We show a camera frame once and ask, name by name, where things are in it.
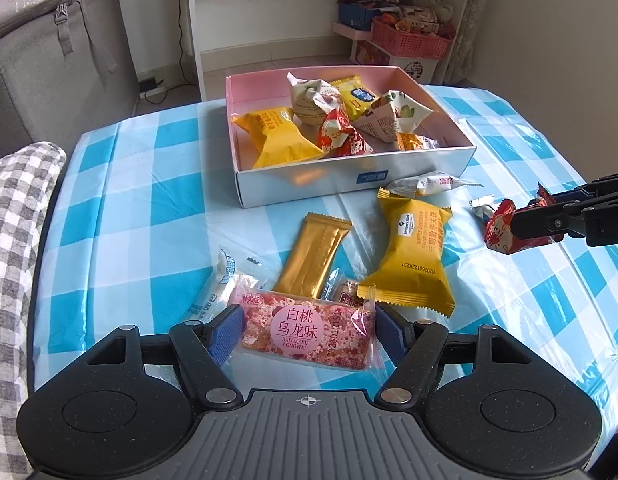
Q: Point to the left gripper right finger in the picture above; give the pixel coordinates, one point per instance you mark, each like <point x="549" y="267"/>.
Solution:
<point x="416" y="349"/>

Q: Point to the grey sofa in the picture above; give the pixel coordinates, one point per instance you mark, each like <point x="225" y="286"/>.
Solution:
<point x="58" y="82"/>

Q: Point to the yellow sandwich cake pack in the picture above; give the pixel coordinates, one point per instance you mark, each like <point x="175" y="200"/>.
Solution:
<point x="276" y="137"/>

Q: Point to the white pecan snack bag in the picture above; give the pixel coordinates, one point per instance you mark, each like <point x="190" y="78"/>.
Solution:
<point x="392" y="113"/>

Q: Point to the pink and silver box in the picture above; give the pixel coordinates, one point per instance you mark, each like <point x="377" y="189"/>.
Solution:
<point x="329" y="174"/>

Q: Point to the blue checkered tablecloth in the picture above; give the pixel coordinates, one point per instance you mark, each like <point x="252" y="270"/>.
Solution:
<point x="148" y="204"/>

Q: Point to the gold wafer bar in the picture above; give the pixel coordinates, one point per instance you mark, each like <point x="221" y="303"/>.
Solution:
<point x="308" y="264"/>

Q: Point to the small silver wrapper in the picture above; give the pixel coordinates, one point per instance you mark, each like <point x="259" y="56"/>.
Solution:
<point x="484" y="207"/>

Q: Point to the brown square cake pack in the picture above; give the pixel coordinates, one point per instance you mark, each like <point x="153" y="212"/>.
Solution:
<point x="343" y="290"/>

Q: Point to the white storage box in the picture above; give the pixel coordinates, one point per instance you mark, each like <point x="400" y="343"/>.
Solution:
<point x="364" y="52"/>

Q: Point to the power strip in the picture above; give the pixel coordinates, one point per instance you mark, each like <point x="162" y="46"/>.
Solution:
<point x="150" y="85"/>

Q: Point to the red plastic basket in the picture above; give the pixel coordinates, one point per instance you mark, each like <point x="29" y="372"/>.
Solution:
<point x="408" y="44"/>

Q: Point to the blue storage bin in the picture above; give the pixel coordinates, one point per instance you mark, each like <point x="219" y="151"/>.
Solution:
<point x="357" y="16"/>

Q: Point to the white flat snack packet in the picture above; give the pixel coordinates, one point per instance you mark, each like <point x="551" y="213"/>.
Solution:
<point x="427" y="185"/>

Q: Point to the pink peach oolong bar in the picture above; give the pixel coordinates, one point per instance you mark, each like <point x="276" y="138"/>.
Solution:
<point x="309" y="330"/>

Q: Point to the grey checkered cloth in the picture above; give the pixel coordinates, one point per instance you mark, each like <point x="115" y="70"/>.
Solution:
<point x="27" y="181"/>

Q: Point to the red candy packet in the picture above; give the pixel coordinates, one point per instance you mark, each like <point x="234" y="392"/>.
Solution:
<point x="503" y="227"/>
<point x="338" y="137"/>

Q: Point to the yellow biscuit pack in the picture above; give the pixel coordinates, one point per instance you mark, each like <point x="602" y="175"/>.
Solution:
<point x="355" y="95"/>

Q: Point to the white pecan snack bag two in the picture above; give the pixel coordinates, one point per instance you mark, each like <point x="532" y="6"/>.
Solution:
<point x="313" y="99"/>

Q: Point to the white milk stick pack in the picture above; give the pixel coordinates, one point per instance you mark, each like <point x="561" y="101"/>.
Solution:
<point x="232" y="266"/>

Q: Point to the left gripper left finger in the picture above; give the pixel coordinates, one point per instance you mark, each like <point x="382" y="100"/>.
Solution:
<point x="200" y="351"/>

